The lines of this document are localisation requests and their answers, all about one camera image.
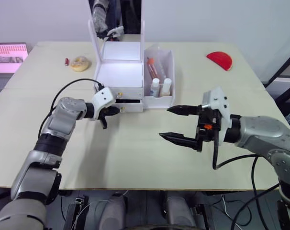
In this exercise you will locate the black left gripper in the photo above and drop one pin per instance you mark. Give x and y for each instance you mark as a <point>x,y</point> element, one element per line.
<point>104,113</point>

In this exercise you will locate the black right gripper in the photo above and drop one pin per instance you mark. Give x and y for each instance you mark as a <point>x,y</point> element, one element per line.
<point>207,127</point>

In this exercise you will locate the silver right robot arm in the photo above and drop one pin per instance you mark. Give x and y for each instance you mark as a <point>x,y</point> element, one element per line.
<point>259,129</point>

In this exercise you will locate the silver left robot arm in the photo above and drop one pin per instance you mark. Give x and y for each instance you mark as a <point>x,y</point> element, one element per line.
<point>63,112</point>

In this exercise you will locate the white organizer drawer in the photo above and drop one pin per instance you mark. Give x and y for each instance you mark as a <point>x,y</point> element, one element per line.
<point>131,106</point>
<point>130,92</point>

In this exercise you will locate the white makeup organizer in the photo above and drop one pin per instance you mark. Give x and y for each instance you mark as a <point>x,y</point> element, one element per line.
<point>157,103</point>

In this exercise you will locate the brush set tube orange cap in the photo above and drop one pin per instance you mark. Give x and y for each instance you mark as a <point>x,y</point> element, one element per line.
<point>151,69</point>

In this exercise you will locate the white framed organizer mirror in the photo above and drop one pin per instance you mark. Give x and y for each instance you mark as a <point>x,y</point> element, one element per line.
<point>121,45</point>

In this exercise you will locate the white bottle blue label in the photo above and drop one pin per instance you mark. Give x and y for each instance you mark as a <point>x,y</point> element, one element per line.
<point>155,88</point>

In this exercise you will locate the small red lipstick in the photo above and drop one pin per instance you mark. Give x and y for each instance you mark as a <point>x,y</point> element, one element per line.
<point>67,61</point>

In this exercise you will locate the red semicircular compact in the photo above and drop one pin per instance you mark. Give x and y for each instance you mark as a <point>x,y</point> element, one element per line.
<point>220,60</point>

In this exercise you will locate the grey rounded robot leg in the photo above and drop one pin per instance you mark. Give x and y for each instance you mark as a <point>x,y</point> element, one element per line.
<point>177,212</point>
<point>114,212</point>

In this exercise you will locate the pink lit screen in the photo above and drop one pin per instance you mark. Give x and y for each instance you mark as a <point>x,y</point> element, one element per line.
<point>8,57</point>

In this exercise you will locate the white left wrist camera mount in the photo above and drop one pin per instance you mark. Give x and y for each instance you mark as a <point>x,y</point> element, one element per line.
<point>103,96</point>

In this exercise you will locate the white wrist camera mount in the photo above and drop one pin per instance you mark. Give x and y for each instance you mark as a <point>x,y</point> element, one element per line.
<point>219,100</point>
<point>103,96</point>

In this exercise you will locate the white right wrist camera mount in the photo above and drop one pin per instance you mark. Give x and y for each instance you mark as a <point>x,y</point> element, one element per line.
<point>219,100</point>

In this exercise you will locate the black floor bracket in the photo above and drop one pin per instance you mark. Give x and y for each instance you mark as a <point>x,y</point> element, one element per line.
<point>74,212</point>
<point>202,214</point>

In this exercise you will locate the black metal frame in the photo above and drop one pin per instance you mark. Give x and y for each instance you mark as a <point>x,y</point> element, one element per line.
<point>282,72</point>

